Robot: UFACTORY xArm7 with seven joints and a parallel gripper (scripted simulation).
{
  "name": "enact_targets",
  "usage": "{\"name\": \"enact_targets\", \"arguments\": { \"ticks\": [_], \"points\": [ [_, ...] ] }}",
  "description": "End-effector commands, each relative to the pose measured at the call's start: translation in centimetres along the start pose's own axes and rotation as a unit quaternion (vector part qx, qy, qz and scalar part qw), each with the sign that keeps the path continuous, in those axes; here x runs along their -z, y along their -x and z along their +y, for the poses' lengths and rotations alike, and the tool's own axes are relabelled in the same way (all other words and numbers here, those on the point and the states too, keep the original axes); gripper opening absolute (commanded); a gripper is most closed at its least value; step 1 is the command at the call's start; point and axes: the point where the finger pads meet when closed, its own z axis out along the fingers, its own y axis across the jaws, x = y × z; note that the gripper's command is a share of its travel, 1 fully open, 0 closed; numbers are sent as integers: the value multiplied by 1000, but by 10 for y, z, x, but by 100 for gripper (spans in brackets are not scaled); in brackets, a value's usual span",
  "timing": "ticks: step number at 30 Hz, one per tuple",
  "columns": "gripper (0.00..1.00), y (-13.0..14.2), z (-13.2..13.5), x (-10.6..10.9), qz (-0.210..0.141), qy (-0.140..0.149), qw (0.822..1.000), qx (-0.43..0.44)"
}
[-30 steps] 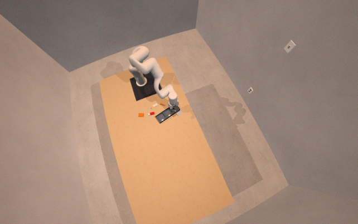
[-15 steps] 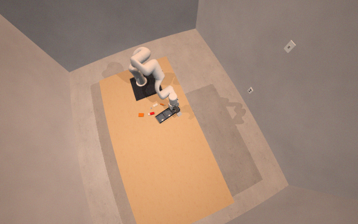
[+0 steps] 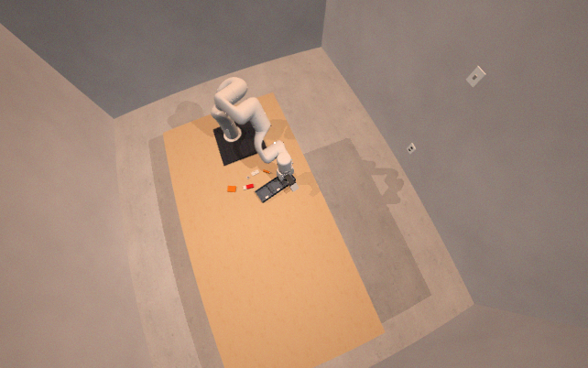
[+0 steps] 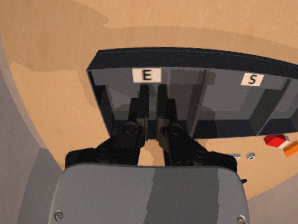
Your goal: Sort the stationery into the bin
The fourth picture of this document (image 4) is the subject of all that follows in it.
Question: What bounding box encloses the dark grey rack of bins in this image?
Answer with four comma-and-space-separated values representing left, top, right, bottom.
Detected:
86, 47, 298, 140

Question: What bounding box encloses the grey hex nut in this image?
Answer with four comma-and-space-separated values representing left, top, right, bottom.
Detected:
246, 152, 256, 160

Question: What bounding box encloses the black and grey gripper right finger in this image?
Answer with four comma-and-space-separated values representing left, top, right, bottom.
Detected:
156, 84, 237, 173

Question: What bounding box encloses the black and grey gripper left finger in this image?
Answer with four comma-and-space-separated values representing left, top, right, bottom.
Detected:
65, 84, 149, 169

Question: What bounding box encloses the white domino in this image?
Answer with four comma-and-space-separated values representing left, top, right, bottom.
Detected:
228, 154, 241, 160

